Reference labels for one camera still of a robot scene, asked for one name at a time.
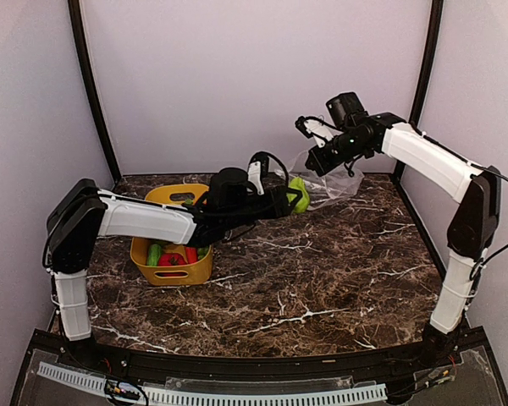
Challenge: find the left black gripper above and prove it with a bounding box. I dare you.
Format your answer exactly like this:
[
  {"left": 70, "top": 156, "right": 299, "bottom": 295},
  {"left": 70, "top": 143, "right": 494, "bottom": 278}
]
[{"left": 224, "top": 185, "right": 304, "bottom": 231}]

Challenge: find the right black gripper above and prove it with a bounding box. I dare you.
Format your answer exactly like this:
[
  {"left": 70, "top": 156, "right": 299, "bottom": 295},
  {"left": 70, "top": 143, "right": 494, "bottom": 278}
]
[{"left": 305, "top": 129, "right": 369, "bottom": 176}]

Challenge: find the green cabbage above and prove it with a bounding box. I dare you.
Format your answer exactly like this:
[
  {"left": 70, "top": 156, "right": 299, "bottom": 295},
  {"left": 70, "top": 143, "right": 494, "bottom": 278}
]
[{"left": 287, "top": 177, "right": 311, "bottom": 214}]

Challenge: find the clear zip top bag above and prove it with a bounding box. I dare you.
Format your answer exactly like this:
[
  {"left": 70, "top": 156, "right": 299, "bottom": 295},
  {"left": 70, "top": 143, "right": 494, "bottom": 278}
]
[{"left": 284, "top": 151, "right": 363, "bottom": 214}]

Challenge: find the yellow plastic basket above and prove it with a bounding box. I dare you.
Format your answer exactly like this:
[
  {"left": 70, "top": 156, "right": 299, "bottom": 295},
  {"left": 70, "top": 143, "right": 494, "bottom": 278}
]
[{"left": 130, "top": 184, "right": 214, "bottom": 286}]

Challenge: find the red tomato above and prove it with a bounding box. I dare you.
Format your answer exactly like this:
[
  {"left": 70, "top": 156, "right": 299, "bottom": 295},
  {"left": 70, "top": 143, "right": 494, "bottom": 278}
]
[{"left": 157, "top": 253, "right": 187, "bottom": 277}]

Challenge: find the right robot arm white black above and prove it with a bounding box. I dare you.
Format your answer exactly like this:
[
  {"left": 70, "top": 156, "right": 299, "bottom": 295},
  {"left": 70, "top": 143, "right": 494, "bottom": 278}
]
[{"left": 295, "top": 92, "right": 506, "bottom": 367}]

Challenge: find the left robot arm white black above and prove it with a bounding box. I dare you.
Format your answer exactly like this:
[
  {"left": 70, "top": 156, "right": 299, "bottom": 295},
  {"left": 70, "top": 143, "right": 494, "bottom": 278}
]
[{"left": 41, "top": 167, "right": 303, "bottom": 369}]

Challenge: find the green grapes bunch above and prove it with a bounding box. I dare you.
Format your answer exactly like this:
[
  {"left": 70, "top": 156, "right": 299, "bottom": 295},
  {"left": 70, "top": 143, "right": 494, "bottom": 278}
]
[{"left": 196, "top": 246, "right": 211, "bottom": 261}]

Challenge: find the orange carrot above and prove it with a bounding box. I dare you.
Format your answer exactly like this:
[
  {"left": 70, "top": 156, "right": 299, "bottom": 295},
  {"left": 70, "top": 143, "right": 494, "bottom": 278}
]
[{"left": 185, "top": 246, "right": 198, "bottom": 264}]

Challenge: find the green cucumber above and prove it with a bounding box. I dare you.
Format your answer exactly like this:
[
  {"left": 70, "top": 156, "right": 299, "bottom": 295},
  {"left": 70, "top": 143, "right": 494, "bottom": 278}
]
[{"left": 146, "top": 244, "right": 163, "bottom": 266}]

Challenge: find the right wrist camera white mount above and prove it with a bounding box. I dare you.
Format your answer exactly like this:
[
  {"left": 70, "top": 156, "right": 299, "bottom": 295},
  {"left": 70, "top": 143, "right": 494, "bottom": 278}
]
[{"left": 295, "top": 116, "right": 334, "bottom": 148}]

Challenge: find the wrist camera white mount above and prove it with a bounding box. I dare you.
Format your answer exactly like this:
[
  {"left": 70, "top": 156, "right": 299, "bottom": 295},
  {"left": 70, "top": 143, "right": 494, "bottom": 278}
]
[
  {"left": 247, "top": 151, "right": 269, "bottom": 195},
  {"left": 295, "top": 116, "right": 334, "bottom": 148}
]

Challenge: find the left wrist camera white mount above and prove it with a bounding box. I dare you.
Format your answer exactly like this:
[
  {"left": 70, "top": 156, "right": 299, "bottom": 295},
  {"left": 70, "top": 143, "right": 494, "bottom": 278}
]
[{"left": 247, "top": 151, "right": 269, "bottom": 195}]

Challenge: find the right black frame post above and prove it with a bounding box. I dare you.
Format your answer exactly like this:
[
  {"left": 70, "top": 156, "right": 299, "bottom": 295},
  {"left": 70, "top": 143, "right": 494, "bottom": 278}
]
[{"left": 392, "top": 0, "right": 445, "bottom": 174}]

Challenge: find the black frame post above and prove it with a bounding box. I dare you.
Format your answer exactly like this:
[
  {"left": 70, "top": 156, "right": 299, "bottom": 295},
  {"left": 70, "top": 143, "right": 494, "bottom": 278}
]
[
  {"left": 67, "top": 0, "right": 122, "bottom": 184},
  {"left": 392, "top": 0, "right": 445, "bottom": 174}
]

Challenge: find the black front rail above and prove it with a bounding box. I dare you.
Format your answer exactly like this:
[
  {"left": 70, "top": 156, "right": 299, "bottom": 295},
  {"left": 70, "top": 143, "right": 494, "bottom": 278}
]
[{"left": 22, "top": 327, "right": 486, "bottom": 384}]

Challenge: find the white slotted cable duct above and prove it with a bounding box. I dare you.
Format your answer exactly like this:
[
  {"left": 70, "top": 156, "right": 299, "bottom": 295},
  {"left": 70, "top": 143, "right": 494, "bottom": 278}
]
[{"left": 37, "top": 362, "right": 388, "bottom": 405}]

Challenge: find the left black frame post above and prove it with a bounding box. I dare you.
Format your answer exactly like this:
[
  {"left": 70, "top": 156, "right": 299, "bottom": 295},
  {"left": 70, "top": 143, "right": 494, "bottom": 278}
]
[{"left": 67, "top": 0, "right": 122, "bottom": 184}]

